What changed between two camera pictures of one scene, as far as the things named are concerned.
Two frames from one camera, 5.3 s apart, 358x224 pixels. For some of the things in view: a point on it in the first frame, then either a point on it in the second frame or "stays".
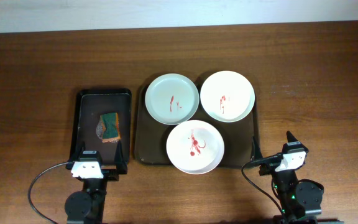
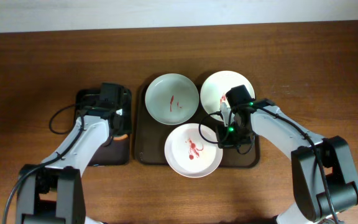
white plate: x=195 y=147 stays
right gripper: x=268 y=168 to x=229 y=140
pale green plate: x=171 y=99 stays
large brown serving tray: x=240 y=139 stays
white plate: x=227 y=96 stays
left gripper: x=111 y=171 to x=120 y=125
